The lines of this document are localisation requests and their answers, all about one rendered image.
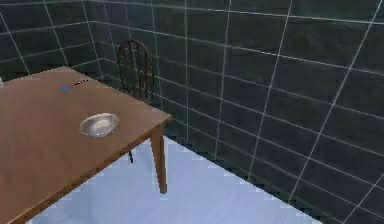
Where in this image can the dark wooden spindle chair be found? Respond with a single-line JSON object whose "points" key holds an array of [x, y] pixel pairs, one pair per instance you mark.
{"points": [[136, 70]]}

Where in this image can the silver metal bowl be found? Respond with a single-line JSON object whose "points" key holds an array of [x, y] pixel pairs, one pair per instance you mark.
{"points": [[99, 124]]}

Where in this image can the brown wooden table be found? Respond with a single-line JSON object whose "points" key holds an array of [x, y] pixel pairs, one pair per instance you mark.
{"points": [[43, 140]]}

